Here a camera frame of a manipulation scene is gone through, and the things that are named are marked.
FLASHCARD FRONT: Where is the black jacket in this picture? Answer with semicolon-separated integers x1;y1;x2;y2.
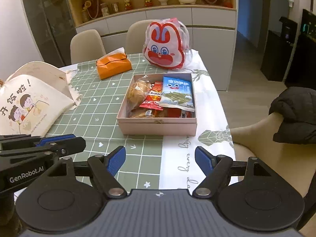
269;87;316;144

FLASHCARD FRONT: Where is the beige chair near right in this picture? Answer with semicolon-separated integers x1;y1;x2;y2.
230;112;315;197

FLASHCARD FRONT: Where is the cream cartoon canvas bag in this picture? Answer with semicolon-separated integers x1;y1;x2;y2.
0;61;82;136

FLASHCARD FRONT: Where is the blue seaweed snack bag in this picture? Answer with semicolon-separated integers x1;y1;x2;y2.
159;76;195;112

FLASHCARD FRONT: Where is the red rabbit plastic bag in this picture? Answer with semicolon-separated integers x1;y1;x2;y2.
142;18;193;70

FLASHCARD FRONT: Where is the red white snack packet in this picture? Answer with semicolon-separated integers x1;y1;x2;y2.
167;108;194;118

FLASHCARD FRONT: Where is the black appliance stand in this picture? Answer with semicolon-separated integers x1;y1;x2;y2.
260;16;298;82

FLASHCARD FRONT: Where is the small brown pastry packet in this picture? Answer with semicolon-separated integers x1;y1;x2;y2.
129;108;156;118

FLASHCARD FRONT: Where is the red doll figurine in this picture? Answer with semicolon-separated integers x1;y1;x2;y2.
145;0;153;7

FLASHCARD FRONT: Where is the white sideboard cabinet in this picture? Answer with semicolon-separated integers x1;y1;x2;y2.
76;5;237;90

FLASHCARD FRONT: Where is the orange tissue box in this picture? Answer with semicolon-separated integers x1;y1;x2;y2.
96;47;132;80

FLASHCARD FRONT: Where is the beige chair left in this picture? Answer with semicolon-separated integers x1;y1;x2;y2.
70;29;106;64

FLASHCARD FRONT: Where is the pink cardboard box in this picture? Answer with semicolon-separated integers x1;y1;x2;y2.
117;73;197;136

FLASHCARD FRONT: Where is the green grid tablecloth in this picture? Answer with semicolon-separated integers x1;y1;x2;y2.
44;52;165;191

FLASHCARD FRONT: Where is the round cake clear wrapper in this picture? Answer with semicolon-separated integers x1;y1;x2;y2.
127;75;151;110

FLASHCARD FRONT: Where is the red spicy snack packet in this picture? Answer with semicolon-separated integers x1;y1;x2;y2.
139;82;163;111

